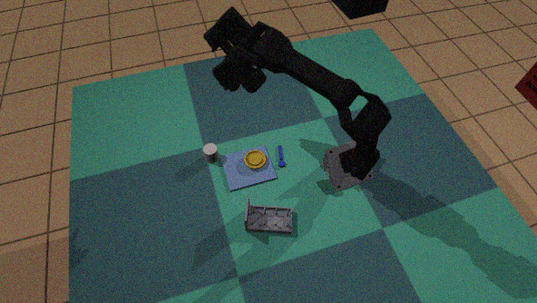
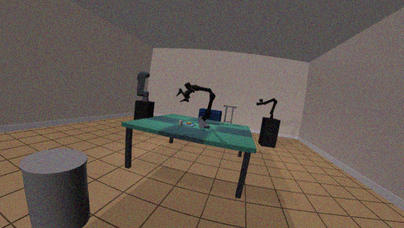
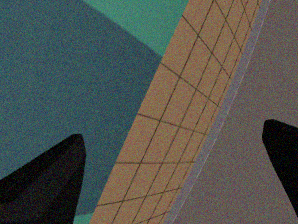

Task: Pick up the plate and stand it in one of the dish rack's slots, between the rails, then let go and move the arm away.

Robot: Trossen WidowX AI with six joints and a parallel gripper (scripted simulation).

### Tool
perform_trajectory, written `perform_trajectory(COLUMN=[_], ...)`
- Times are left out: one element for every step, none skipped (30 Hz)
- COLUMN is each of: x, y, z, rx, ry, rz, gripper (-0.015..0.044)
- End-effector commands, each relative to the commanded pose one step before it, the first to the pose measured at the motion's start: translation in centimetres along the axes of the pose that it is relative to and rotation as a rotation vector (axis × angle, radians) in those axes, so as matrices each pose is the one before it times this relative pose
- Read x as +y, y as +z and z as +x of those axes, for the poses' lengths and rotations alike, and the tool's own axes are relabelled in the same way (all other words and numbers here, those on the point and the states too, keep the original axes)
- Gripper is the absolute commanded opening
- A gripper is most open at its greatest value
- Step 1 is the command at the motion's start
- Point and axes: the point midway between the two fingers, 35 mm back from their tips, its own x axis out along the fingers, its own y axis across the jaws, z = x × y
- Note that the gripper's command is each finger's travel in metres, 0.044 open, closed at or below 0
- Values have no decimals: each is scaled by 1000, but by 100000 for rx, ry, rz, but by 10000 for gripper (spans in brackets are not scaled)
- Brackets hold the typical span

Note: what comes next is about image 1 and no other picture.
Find dark blue rod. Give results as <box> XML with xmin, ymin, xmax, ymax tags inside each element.
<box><xmin>278</xmin><ymin>145</ymin><xmax>285</xmax><ymax>168</ymax></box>

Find blue flat mat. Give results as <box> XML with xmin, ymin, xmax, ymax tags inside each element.
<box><xmin>220</xmin><ymin>145</ymin><xmax>277</xmax><ymax>191</ymax></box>

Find yellow round plate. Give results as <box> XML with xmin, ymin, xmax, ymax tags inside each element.
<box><xmin>244</xmin><ymin>150</ymin><xmax>267</xmax><ymax>169</ymax></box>

